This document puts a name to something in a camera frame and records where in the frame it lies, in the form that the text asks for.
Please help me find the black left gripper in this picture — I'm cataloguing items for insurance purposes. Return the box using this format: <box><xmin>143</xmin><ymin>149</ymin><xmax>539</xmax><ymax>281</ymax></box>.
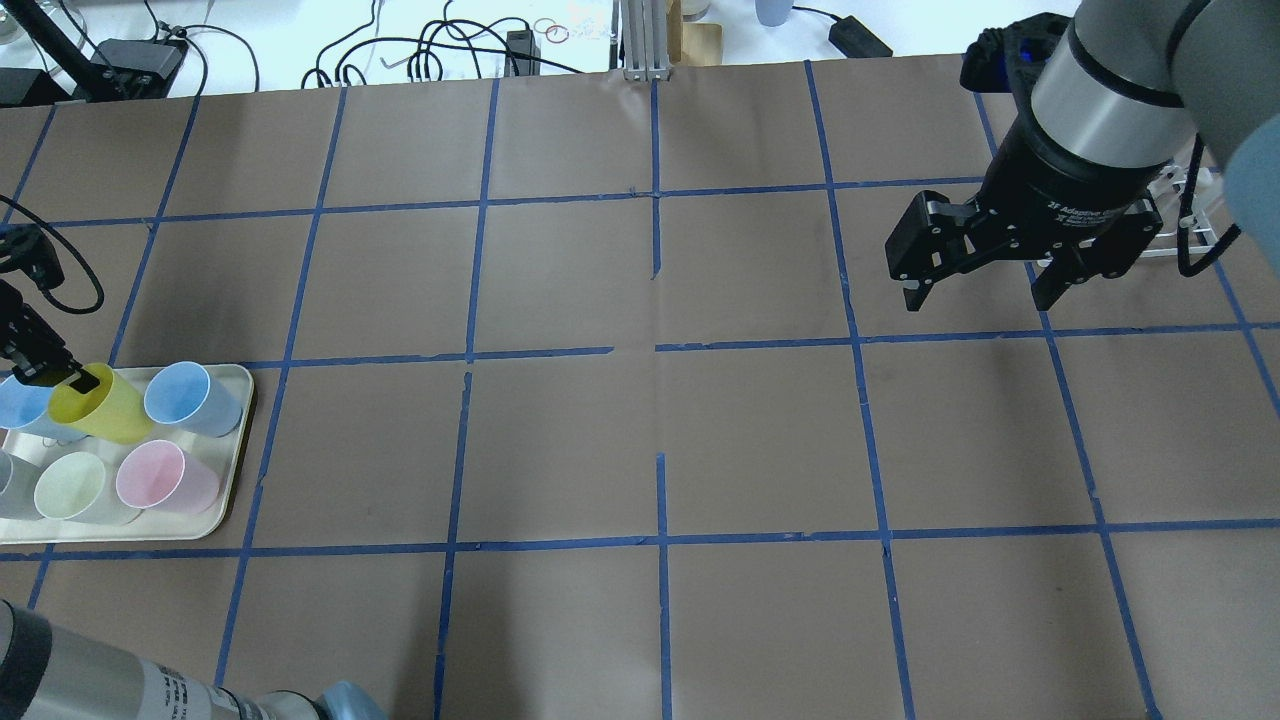
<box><xmin>1</xmin><ymin>225</ymin><xmax>101</xmax><ymax>395</ymax></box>

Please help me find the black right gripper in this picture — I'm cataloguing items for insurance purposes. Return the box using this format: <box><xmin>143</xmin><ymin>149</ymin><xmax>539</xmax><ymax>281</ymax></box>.
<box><xmin>886</xmin><ymin>29</ymin><xmax>1166</xmax><ymax>313</ymax></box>

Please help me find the yellow plastic cup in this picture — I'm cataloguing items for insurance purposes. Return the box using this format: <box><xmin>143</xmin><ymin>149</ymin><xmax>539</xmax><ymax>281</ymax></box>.
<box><xmin>47</xmin><ymin>363</ymin><xmax>155</xmax><ymax>445</ymax></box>

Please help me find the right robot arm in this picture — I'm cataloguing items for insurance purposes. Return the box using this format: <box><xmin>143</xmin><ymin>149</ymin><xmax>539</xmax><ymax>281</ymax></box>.
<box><xmin>884</xmin><ymin>1</ymin><xmax>1279</xmax><ymax>311</ymax></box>

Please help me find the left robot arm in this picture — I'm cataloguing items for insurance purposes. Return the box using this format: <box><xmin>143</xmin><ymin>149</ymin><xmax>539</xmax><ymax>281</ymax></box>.
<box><xmin>3</xmin><ymin>284</ymin><xmax>384</xmax><ymax>719</ymax></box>

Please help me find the blue plastic cup near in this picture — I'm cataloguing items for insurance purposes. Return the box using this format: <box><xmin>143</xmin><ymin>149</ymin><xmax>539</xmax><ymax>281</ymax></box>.
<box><xmin>1</xmin><ymin>377</ymin><xmax>88</xmax><ymax>442</ymax></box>

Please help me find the blue plastic cup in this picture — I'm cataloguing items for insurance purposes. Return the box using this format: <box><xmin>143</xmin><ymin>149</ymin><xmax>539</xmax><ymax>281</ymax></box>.
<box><xmin>143</xmin><ymin>361</ymin><xmax>244</xmax><ymax>437</ymax></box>
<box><xmin>1</xmin><ymin>377</ymin><xmax>88</xmax><ymax>442</ymax></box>

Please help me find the blue plastic cup far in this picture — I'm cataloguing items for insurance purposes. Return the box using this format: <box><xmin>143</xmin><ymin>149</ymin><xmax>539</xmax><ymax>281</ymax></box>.
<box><xmin>143</xmin><ymin>361</ymin><xmax>244</xmax><ymax>437</ymax></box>

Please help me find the cream plastic cup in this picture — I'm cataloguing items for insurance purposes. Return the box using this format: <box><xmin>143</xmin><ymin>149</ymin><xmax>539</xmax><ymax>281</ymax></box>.
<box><xmin>35</xmin><ymin>451</ymin><xmax>141</xmax><ymax>527</ymax></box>

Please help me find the pink plastic cup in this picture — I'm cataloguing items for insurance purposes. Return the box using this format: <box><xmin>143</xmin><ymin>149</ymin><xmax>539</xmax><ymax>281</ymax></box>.
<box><xmin>114</xmin><ymin>439</ymin><xmax>221</xmax><ymax>515</ymax></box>

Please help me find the grey plastic cup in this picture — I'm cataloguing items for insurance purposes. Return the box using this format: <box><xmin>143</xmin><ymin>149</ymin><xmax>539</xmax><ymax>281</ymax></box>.
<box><xmin>1</xmin><ymin>451</ymin><xmax>45</xmax><ymax>521</ymax></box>

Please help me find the light blue cup on desk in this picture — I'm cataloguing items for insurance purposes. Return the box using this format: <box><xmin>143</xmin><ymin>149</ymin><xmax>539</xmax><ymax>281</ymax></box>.
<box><xmin>754</xmin><ymin>0</ymin><xmax>794</xmax><ymax>28</ymax></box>

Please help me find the cream plastic tray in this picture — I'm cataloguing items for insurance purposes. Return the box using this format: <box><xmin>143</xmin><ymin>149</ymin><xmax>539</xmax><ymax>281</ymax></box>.
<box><xmin>0</xmin><ymin>363</ymin><xmax>255</xmax><ymax>543</ymax></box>

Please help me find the black power adapter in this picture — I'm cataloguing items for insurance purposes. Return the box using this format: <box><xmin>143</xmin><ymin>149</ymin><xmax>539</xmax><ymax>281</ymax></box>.
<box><xmin>828</xmin><ymin>15</ymin><xmax>893</xmax><ymax>59</ymax></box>

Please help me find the wooden mug tree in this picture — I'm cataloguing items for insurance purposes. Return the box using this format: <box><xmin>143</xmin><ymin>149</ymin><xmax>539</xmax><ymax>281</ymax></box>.
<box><xmin>666</xmin><ymin>1</ymin><xmax>724</xmax><ymax>67</ymax></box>

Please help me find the white wire cup rack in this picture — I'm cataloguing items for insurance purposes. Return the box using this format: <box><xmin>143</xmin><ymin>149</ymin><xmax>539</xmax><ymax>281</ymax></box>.
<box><xmin>1139</xmin><ymin>160</ymin><xmax>1224</xmax><ymax>265</ymax></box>

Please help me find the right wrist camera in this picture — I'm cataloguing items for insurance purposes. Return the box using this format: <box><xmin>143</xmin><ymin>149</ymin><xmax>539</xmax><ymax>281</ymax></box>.
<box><xmin>959</xmin><ymin>12</ymin><xmax>1070</xmax><ymax>94</ymax></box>

